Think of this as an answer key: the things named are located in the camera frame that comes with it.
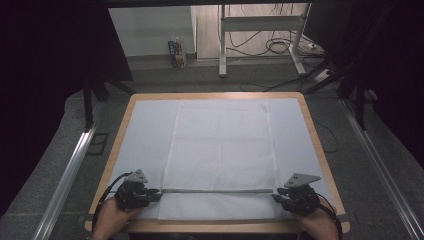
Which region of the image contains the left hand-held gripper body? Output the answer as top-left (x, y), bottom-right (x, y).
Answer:
top-left (114, 168), bottom-right (158, 212)

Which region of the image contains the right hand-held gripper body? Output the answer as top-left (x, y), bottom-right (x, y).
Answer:
top-left (279, 172), bottom-right (322, 215)

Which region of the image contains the white mesh laundry bag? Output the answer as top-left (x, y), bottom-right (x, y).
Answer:
top-left (156, 99), bottom-right (282, 221)

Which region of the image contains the person's right hand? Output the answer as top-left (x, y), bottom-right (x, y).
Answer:
top-left (292, 195), bottom-right (340, 240)

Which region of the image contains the person's left hand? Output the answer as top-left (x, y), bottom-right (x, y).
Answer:
top-left (92, 196), bottom-right (142, 240)

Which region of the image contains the white table mat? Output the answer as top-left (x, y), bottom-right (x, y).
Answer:
top-left (105, 97), bottom-right (334, 221)

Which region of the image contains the black metal stand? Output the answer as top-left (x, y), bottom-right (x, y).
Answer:
top-left (82, 74), bottom-right (136, 133)
top-left (303, 58), bottom-right (378, 132)

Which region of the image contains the white power strip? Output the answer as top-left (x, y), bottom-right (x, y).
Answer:
top-left (313, 68), bottom-right (333, 84)

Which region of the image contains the pack of bottles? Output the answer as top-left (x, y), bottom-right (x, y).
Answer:
top-left (167, 36), bottom-right (188, 69)

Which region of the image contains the dark curtain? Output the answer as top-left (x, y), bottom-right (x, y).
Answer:
top-left (304, 0), bottom-right (424, 168)
top-left (0, 0), bottom-right (134, 218)

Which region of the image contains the white cabinet panel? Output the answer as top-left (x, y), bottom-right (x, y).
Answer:
top-left (108, 5), bottom-right (198, 58)

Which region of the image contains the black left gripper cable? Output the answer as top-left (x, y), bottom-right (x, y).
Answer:
top-left (91, 171), bottom-right (133, 234)

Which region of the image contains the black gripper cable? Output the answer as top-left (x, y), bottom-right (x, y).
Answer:
top-left (91, 171), bottom-right (133, 234)
top-left (314, 193), bottom-right (344, 240)

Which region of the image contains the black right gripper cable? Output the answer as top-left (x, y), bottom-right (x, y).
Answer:
top-left (314, 193), bottom-right (344, 240)

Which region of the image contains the black rectangular floor frame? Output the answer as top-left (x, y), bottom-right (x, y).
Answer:
top-left (86, 132), bottom-right (110, 156)

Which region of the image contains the aluminium floor rail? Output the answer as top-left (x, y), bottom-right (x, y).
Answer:
top-left (339, 98), bottom-right (424, 240)
top-left (31, 101), bottom-right (105, 240)

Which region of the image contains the thin black floor cable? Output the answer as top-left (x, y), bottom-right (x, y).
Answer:
top-left (313, 117), bottom-right (340, 155)

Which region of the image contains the tangle of black floor cables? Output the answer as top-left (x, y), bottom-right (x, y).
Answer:
top-left (225, 3), bottom-right (318, 58)

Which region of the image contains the white metal desk frame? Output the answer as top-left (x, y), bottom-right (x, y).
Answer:
top-left (217, 3), bottom-right (313, 79)

